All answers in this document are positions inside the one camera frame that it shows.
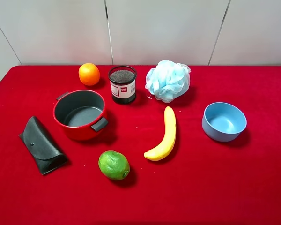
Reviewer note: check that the red tablecloth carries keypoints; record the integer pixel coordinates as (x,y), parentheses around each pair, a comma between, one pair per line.
(201,182)

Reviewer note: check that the yellow banana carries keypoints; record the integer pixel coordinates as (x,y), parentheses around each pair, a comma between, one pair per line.
(164,148)

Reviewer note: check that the orange fruit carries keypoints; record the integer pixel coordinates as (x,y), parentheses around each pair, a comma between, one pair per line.
(89,74)

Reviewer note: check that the light blue bath loofah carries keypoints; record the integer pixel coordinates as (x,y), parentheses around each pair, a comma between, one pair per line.
(168,80)

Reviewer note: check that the red pot grey interior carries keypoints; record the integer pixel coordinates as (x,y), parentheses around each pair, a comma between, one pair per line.
(81,114)

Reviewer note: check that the black mesh pen cup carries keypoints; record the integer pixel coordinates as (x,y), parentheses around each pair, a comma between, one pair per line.
(123,84)

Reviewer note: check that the green lime fruit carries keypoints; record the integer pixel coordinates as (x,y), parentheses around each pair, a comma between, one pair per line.
(114,165)

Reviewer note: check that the light blue bowl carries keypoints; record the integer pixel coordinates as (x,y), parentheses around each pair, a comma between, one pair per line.
(223,122)

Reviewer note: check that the black leather glasses case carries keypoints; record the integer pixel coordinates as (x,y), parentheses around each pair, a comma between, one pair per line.
(47,155)

